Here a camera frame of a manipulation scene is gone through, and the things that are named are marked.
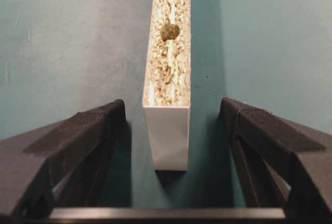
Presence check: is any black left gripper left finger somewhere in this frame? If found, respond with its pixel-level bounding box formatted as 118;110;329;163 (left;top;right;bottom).
1;100;126;218

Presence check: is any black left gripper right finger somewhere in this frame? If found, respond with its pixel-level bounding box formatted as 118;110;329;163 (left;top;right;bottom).
219;97;331;220

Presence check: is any white laminated wooden board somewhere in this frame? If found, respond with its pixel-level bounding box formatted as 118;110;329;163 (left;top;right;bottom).
142;0;191;171

